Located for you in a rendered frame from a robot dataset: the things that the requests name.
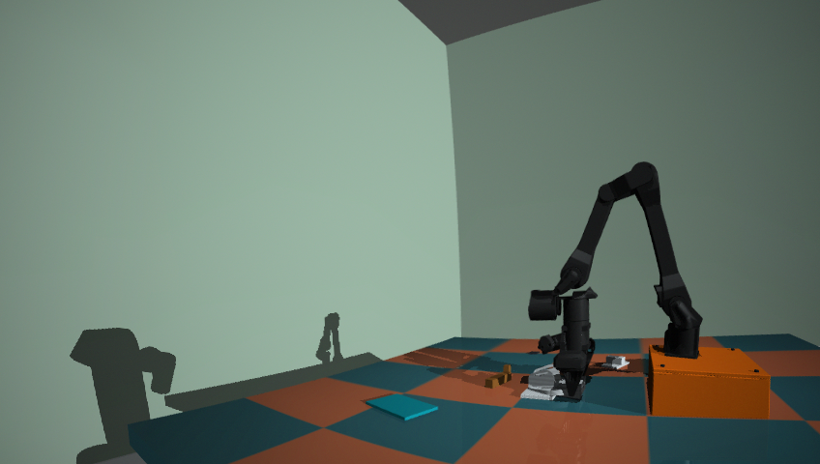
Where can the dark brown rectangular bar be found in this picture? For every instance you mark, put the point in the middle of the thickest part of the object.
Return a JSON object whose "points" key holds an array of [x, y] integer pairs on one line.
{"points": [[497, 380]]}

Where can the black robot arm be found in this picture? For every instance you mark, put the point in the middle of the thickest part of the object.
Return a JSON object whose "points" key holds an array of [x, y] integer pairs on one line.
{"points": [[682, 337]]}

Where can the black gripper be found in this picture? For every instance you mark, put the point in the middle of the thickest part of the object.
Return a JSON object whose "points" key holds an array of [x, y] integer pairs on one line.
{"points": [[573, 361]]}

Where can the teal flat plate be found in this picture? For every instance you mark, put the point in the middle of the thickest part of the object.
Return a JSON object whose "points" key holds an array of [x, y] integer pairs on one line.
{"points": [[401, 406]]}

